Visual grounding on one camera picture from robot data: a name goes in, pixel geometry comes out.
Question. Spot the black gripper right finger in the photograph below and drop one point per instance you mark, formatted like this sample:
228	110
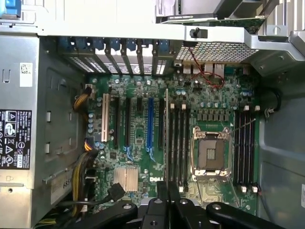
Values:
188	214

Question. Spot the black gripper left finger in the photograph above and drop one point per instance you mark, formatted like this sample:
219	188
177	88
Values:
155	214

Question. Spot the thin metal locking lever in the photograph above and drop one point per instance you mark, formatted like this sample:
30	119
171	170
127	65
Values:
245	124
199	193

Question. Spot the silver finned heat sink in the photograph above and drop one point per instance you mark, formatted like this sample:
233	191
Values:
125	179

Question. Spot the green motherboard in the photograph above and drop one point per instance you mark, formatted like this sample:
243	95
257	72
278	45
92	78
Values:
140	157

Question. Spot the CPU socket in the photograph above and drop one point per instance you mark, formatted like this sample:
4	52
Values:
212	155

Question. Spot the blue expansion slot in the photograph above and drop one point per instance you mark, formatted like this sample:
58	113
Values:
150	121

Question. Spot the long black expansion slot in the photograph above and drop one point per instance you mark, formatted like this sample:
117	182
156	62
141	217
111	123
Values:
128	121
161	121
116	121

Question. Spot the white expansion slot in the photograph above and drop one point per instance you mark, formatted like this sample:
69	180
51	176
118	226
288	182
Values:
105	119

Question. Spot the short black expansion slot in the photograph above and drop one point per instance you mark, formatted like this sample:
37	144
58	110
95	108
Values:
139	105

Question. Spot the silver rear port block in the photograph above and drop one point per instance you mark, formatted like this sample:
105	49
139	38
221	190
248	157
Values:
195	68
208	68
218	69
187	68

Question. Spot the perforated metal slot cover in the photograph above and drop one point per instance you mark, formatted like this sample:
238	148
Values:
95	65
160	67

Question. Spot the silver power supply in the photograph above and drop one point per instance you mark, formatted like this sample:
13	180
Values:
14	71

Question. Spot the blue plastic carrier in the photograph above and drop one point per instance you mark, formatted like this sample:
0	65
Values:
10	8

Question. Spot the black case switch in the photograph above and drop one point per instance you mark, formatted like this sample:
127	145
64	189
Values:
199	33

